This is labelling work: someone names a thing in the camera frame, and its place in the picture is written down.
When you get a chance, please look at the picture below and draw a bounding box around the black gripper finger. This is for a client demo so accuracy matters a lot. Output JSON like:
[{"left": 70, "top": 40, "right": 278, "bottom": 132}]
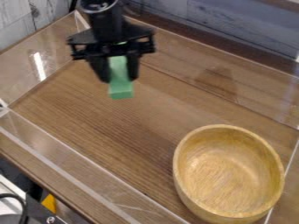
[
  {"left": 126, "top": 54, "right": 139, "bottom": 81},
  {"left": 90, "top": 57, "right": 111, "bottom": 83}
]

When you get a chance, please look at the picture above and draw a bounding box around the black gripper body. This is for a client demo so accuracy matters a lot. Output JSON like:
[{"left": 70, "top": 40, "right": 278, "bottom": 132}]
[{"left": 67, "top": 5, "right": 155, "bottom": 60}]

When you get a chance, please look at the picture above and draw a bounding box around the green rectangular block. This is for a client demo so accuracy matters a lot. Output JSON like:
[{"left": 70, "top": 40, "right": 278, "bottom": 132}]
[{"left": 108, "top": 56, "right": 134, "bottom": 100}]

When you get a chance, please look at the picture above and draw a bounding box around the brown wooden bowl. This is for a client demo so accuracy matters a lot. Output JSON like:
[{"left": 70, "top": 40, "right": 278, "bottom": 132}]
[{"left": 172, "top": 124, "right": 286, "bottom": 224}]

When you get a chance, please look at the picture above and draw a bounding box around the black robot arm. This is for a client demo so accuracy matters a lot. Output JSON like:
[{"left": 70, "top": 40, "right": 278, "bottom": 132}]
[{"left": 67, "top": 0, "right": 155, "bottom": 83}]

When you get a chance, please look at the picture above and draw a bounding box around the yellow warning sticker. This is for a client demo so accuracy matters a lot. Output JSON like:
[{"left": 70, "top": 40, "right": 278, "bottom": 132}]
[{"left": 42, "top": 194, "right": 58, "bottom": 214}]

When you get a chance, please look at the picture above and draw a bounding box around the clear acrylic enclosure wall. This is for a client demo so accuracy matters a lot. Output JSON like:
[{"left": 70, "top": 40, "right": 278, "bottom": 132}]
[{"left": 0, "top": 13, "right": 299, "bottom": 224}]

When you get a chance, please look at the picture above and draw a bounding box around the black cable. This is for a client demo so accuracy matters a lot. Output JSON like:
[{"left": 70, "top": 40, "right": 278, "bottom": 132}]
[{"left": 0, "top": 192, "right": 30, "bottom": 224}]

